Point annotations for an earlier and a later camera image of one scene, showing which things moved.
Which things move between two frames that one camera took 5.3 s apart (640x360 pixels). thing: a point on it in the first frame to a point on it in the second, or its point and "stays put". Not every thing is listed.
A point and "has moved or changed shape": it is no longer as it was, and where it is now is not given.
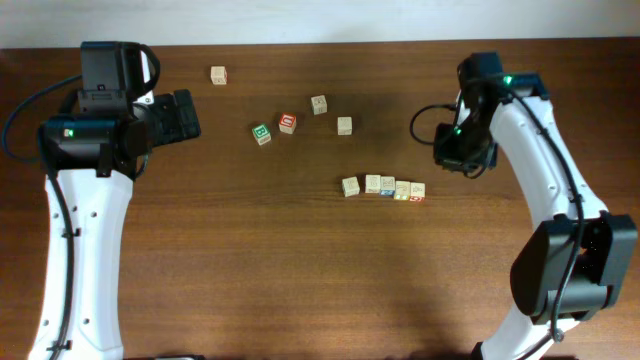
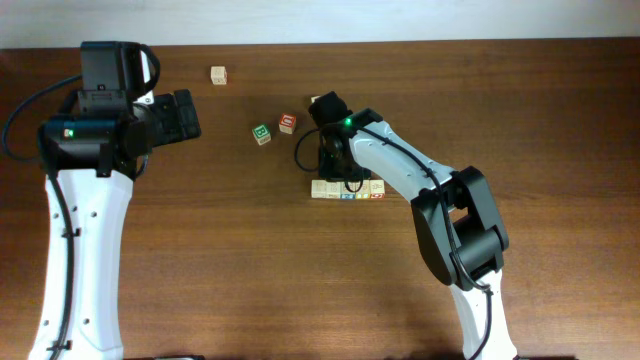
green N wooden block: [344, 126] has moved or changed shape
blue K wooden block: [387, 185] to [345, 193]
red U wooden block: [287, 122] stays put
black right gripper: [447, 160] to [326, 173]
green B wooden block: [262, 134] stays put
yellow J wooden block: [402, 190] to [364, 192]
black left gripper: [169, 108] stays put
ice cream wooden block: [350, 186] has moved or changed shape
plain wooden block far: [219, 75] stays put
